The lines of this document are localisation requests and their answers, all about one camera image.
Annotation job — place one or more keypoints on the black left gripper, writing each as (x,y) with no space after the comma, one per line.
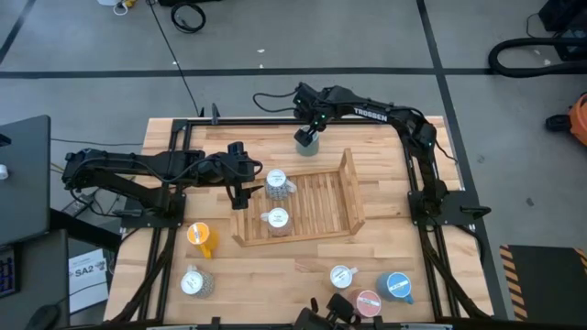
(234,167)

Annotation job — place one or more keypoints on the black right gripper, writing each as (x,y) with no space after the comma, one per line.
(312,103)

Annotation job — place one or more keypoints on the sage green mug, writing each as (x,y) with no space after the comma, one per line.
(307,149)

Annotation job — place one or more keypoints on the blue floral pattern mug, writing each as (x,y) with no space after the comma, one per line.
(277,183)

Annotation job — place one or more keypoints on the orange leaf pattern mug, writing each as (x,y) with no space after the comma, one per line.
(277,222)

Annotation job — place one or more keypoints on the plain yellow mug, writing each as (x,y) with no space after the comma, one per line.
(202,236)

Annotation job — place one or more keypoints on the yellow dotted pattern mug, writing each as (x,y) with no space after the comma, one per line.
(341,277)

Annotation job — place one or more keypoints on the plain pink mug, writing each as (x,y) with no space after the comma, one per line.
(367,302)

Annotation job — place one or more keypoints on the plain light blue mug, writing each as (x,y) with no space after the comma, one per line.
(395,286)

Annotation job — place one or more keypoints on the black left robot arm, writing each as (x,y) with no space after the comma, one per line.
(137,162)

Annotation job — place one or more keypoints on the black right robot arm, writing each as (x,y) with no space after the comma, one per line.
(376,114)

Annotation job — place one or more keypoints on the grey diamond pattern mug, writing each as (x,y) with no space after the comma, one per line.
(197,283)

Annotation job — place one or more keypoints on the white printed paper sheet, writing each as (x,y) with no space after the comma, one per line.
(87,279)

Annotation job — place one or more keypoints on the black computer mouse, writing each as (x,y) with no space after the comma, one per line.
(41,317)

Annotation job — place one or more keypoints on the dark keyboard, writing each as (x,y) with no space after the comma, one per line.
(7,272)

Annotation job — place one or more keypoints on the orange vacuum cleaner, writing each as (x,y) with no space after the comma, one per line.
(580,119)

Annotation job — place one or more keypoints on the black hazard striped mat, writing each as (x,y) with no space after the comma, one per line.
(546,279)

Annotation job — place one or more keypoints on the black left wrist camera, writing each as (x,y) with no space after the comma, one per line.
(235,148)

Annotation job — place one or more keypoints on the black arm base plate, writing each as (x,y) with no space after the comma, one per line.
(458,211)
(147,220)

